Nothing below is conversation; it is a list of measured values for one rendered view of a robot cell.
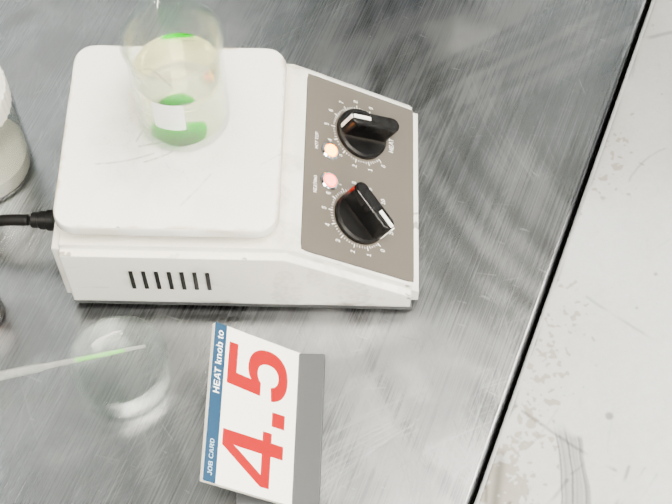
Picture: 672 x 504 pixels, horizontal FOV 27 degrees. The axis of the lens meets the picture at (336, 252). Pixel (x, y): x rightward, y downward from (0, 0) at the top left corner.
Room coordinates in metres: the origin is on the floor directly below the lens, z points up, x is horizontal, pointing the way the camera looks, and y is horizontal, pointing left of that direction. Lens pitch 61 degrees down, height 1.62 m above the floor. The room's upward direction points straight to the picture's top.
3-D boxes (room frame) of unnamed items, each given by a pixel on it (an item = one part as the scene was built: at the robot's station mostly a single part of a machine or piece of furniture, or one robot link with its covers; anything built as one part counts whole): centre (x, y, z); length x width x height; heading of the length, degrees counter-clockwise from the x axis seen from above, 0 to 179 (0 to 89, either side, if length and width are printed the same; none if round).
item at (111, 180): (0.42, 0.09, 0.98); 0.12 x 0.12 x 0.01; 89
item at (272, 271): (0.42, 0.06, 0.94); 0.22 x 0.13 x 0.08; 89
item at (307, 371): (0.29, 0.04, 0.92); 0.09 x 0.06 x 0.04; 178
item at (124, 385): (0.32, 0.12, 0.91); 0.06 x 0.06 x 0.02
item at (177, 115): (0.44, 0.08, 1.02); 0.06 x 0.05 x 0.08; 19
